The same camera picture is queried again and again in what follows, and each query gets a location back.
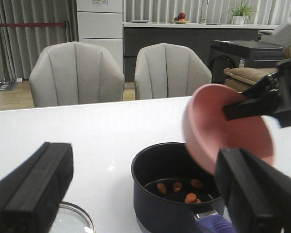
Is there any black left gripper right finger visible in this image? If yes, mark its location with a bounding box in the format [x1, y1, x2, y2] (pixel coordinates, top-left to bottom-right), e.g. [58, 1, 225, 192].
[215, 148, 291, 233]

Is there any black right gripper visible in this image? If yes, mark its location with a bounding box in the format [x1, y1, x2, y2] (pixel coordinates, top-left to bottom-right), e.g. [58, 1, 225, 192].
[223, 58, 291, 128]

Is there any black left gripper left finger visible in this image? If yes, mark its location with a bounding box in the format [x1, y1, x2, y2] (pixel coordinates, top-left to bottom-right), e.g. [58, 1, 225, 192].
[0, 142, 74, 233]

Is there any glass pot lid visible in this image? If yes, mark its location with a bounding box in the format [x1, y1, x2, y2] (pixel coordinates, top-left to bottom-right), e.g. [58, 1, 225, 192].
[49, 201, 95, 233]

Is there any pink bowl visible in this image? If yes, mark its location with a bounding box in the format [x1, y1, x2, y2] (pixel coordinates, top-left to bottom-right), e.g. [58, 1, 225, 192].
[182, 84, 275, 174]

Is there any tan sofa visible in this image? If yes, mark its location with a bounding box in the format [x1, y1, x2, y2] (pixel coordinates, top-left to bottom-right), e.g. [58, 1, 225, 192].
[223, 46, 291, 92]

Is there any black washing machine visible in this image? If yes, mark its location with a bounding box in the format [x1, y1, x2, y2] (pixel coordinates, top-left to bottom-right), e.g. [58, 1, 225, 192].
[208, 40, 283, 83]

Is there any dark kitchen counter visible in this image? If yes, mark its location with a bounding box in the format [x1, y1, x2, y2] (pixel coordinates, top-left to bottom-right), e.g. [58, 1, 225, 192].
[123, 23, 264, 82]

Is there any dark blue saucepan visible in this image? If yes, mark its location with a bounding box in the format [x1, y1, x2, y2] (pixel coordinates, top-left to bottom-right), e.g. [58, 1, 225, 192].
[131, 142, 235, 233]

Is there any potted green plant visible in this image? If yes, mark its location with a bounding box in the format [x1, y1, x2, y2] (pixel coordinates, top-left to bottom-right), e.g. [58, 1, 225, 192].
[228, 0, 258, 25]

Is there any right grey upholstered chair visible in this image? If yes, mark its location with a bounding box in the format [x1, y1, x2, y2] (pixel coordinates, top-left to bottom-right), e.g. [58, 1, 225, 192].
[134, 43, 212, 100]

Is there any grey upholstered chair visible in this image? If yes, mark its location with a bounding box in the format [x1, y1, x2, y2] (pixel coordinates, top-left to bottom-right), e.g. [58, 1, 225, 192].
[134, 43, 212, 100]
[29, 41, 125, 107]

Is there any fruit plate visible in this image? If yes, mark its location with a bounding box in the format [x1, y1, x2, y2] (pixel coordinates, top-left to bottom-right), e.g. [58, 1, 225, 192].
[173, 12, 190, 24]

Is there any dark floor mat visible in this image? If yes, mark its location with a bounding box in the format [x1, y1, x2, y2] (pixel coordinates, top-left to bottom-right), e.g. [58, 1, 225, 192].
[0, 82, 18, 91]

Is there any left grey upholstered chair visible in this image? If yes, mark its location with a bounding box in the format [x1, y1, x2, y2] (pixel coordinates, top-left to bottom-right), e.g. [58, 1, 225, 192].
[29, 41, 125, 107]

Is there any red barrier belt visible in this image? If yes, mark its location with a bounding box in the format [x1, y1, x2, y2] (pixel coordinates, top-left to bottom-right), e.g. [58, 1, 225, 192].
[0, 21, 69, 28]

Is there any white drawer cabinet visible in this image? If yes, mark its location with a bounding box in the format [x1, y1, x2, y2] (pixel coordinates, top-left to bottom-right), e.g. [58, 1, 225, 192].
[76, 0, 123, 68]

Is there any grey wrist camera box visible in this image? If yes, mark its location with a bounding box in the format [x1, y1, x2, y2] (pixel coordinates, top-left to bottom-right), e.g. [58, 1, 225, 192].
[272, 18, 291, 48]

